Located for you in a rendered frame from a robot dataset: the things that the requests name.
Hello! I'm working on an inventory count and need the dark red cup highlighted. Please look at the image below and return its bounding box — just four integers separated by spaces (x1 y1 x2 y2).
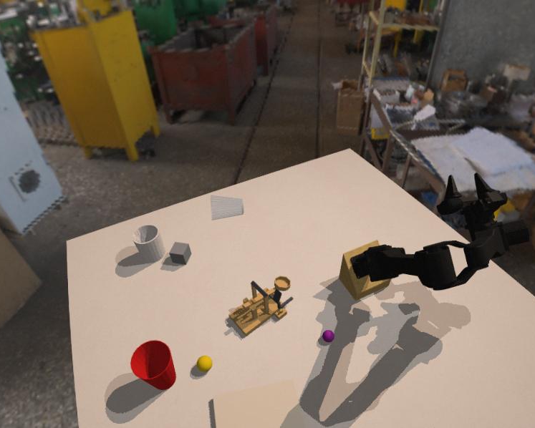
130 340 176 390

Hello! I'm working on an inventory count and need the wooden toy catapult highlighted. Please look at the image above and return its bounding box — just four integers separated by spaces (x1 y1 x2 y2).
229 276 294 336

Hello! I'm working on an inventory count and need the grey open cup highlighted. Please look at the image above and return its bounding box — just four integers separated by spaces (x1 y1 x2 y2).
132 225 165 263

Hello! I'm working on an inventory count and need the purple ball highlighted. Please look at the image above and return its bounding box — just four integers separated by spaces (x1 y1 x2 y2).
322 330 334 342

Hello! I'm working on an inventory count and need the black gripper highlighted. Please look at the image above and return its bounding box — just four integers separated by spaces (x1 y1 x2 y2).
436 173 508 232

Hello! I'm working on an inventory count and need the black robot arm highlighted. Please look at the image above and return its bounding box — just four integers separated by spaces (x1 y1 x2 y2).
350 190 530 291

